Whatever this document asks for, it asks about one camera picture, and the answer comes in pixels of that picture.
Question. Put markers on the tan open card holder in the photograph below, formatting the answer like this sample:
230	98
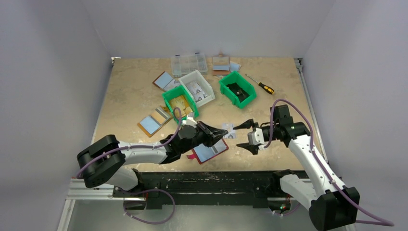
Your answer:
158	118

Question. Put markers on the white plastic bin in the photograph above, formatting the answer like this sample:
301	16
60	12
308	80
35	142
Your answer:
197	76

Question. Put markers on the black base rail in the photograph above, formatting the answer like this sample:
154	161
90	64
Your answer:
258	189

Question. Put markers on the green bin with black cards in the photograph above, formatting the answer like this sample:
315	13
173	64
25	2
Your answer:
235	77

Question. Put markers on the brown open card holder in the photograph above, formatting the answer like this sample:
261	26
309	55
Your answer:
166	82

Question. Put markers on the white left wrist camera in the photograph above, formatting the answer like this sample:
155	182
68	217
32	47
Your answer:
189	120

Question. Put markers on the clear compartment organizer box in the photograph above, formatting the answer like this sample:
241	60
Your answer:
185	64

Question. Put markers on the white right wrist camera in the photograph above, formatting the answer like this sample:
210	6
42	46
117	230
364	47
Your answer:
256	138

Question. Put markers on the green bin with gold cards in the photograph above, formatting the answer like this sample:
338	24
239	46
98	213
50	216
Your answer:
178	91

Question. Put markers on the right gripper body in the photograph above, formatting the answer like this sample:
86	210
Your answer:
276	133

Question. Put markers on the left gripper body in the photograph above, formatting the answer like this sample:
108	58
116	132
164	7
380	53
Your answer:
200	137

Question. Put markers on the black VIP card stack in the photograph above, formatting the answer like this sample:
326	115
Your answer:
239	92

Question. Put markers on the red card holder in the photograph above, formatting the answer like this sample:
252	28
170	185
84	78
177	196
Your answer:
202	154

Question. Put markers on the silver VIP card stack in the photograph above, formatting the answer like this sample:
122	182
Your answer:
196	90

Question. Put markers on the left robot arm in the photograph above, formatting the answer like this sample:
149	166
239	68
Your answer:
104	161

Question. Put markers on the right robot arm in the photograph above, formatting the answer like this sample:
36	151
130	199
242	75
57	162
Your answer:
330	203

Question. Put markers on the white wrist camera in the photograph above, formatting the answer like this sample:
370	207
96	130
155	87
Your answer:
256	138
189	120

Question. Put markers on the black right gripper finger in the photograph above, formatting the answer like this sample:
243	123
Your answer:
253	149
250	123

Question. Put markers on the yellow black screwdriver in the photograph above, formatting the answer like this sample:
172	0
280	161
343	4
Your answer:
266	88

